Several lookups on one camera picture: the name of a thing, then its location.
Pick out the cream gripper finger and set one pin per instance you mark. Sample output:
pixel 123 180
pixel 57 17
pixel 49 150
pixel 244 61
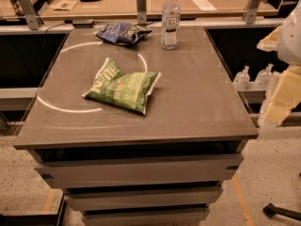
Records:
pixel 269 43
pixel 286 96

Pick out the clear plastic water bottle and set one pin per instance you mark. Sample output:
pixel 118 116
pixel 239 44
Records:
pixel 171 14

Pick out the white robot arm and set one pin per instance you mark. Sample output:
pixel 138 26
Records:
pixel 289 51

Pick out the right sanitizer pump bottle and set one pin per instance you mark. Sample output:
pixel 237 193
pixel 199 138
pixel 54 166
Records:
pixel 263 77

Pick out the sanitizer pump bottle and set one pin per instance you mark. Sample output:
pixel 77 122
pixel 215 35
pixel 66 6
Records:
pixel 263 77
pixel 241 79

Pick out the left sanitizer pump bottle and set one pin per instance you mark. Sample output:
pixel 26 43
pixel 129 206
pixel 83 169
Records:
pixel 241 79

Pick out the blue chip bag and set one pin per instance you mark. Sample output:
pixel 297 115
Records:
pixel 122 33

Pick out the green chip bag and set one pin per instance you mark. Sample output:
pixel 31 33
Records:
pixel 127 90

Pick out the white paper sheet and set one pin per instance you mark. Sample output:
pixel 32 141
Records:
pixel 204 5

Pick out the black chair base leg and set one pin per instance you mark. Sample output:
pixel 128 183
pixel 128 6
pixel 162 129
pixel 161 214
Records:
pixel 270 210

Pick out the bottom grey drawer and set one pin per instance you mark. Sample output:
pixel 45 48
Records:
pixel 146 217

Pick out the grey drawer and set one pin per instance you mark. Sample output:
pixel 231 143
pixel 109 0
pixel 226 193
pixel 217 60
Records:
pixel 146 217
pixel 141 171
pixel 144 198

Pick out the small paper card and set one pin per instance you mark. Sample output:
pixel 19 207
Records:
pixel 64 5

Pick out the middle grey drawer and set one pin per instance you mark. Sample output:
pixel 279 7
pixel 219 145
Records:
pixel 144 198

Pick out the top grey drawer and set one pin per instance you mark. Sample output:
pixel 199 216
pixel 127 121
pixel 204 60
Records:
pixel 141 171

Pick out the middle metal bracket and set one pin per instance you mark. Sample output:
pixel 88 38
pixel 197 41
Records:
pixel 141 6

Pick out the left metal bracket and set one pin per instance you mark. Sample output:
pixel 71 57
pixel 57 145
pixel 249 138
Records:
pixel 33 20

